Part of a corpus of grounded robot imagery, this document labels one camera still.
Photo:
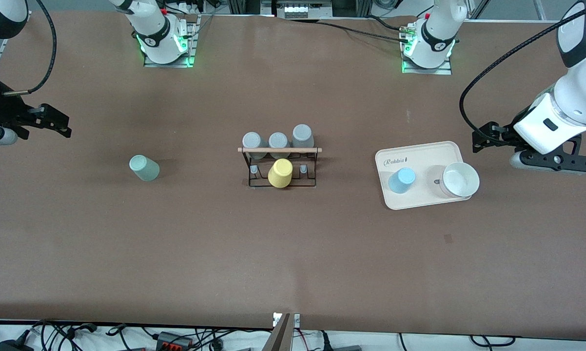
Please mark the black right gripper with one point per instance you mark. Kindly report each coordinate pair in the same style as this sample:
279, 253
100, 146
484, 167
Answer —
3, 111

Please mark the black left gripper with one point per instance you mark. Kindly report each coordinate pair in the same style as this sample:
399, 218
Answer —
508, 133

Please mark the light blue cup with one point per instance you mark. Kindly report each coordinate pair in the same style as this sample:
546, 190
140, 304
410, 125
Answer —
401, 181

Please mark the pale green cup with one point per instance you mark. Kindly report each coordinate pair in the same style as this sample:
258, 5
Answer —
144, 168

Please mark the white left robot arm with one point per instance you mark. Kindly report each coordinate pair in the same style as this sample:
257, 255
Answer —
576, 97

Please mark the white bowl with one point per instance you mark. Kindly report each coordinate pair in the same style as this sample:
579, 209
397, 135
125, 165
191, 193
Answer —
461, 179

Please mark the cream plastic tray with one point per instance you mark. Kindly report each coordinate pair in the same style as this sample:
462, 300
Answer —
429, 156

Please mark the grey cup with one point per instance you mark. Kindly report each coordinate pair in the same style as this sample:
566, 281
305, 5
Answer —
302, 135
278, 140
251, 140

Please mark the yellow cup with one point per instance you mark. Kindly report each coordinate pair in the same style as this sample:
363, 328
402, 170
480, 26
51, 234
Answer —
280, 174

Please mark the white power strip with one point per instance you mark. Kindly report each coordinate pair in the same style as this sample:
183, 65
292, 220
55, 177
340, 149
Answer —
302, 9

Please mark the black power adapter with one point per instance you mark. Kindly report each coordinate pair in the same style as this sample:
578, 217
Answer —
12, 347

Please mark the black terminal block red levers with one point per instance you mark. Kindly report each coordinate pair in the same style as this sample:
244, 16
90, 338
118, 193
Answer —
173, 340

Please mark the white small plate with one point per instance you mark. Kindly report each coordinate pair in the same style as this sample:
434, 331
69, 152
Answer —
296, 320

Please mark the grey angled pole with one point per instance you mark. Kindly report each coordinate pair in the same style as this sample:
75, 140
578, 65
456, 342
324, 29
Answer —
278, 339

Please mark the black left camera mount bracket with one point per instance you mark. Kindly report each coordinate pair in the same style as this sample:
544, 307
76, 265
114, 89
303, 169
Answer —
566, 163

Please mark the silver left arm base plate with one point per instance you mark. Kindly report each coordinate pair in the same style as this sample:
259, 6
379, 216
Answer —
427, 71

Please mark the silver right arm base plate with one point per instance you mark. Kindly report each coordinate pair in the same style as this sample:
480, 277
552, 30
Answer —
190, 48

